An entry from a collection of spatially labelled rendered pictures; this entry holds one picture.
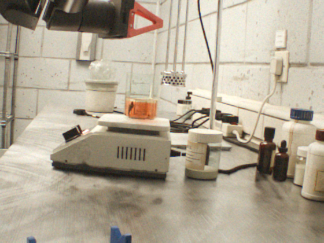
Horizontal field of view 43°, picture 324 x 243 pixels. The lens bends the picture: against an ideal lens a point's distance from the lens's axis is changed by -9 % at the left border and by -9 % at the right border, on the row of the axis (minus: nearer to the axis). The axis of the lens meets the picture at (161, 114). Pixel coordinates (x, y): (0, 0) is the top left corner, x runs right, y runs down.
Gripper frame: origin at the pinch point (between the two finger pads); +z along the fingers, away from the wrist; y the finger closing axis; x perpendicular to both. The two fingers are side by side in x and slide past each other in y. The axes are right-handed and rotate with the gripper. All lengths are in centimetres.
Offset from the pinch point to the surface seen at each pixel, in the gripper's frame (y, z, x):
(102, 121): -2.4, -9.5, 17.2
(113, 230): -36.2, -20.1, 22.6
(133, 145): -5.2, -5.0, 20.5
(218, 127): 43, 44, 24
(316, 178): -26.0, 16.4, 22.4
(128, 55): 221, 85, -2
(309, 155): -23.9, 16.2, 19.2
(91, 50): 222, 57, -4
